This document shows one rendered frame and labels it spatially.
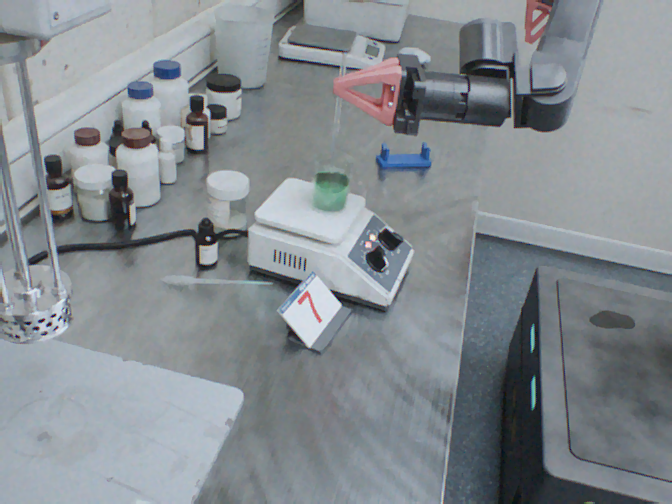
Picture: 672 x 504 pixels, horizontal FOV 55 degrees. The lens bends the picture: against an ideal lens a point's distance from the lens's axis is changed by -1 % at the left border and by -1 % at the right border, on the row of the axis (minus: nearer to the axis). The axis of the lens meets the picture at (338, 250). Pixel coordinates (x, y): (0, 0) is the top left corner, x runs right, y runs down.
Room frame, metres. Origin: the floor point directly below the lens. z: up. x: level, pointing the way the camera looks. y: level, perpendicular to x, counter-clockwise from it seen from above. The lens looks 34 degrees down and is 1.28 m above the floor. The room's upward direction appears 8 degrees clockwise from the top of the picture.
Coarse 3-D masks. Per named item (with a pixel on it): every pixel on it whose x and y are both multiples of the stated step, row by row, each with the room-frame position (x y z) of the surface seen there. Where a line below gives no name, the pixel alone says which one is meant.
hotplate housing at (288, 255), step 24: (360, 216) 0.76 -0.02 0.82; (264, 240) 0.69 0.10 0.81; (288, 240) 0.69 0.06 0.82; (312, 240) 0.69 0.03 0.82; (264, 264) 0.69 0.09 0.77; (288, 264) 0.68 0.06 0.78; (312, 264) 0.67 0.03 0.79; (336, 264) 0.66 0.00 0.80; (408, 264) 0.74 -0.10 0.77; (336, 288) 0.66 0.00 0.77; (360, 288) 0.66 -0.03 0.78
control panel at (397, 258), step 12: (372, 216) 0.77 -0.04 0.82; (372, 228) 0.75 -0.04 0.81; (360, 240) 0.71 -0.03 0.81; (372, 240) 0.72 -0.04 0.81; (360, 252) 0.69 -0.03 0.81; (396, 252) 0.73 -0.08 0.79; (408, 252) 0.75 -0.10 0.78; (360, 264) 0.67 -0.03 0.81; (396, 264) 0.71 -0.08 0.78; (372, 276) 0.66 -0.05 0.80; (384, 276) 0.67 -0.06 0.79; (396, 276) 0.69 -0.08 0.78; (384, 288) 0.65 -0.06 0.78
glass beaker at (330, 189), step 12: (324, 156) 0.77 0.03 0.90; (336, 156) 0.77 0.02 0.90; (348, 156) 0.77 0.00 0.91; (324, 168) 0.72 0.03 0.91; (336, 168) 0.77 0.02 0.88; (348, 168) 0.73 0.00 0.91; (312, 180) 0.74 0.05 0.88; (324, 180) 0.72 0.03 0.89; (336, 180) 0.72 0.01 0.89; (348, 180) 0.74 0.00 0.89; (312, 192) 0.74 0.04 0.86; (324, 192) 0.72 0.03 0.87; (336, 192) 0.72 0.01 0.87; (348, 192) 0.74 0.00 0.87; (312, 204) 0.73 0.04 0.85; (324, 204) 0.72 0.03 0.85; (336, 204) 0.72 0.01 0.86
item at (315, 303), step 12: (312, 288) 0.64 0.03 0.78; (324, 288) 0.65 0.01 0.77; (300, 300) 0.61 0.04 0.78; (312, 300) 0.62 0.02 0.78; (324, 300) 0.64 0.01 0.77; (336, 300) 0.65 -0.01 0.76; (288, 312) 0.58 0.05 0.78; (300, 312) 0.60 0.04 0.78; (312, 312) 0.61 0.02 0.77; (324, 312) 0.62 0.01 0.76; (300, 324) 0.58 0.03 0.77; (312, 324) 0.59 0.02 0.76
